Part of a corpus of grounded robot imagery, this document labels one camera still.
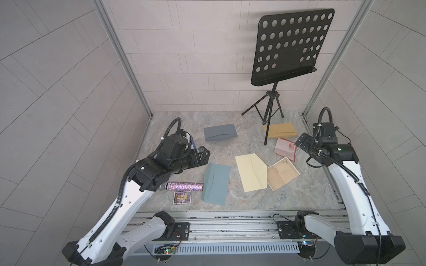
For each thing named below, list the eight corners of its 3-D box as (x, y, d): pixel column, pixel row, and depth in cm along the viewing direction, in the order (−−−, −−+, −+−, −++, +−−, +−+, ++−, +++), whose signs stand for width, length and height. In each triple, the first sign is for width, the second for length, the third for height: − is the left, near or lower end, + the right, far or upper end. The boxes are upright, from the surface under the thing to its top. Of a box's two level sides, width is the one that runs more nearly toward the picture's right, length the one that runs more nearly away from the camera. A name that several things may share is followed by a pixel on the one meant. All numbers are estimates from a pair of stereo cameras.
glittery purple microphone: (161, 190, 84) (159, 188, 81) (163, 184, 86) (161, 181, 83) (203, 190, 84) (202, 188, 81) (203, 184, 86) (203, 182, 83)
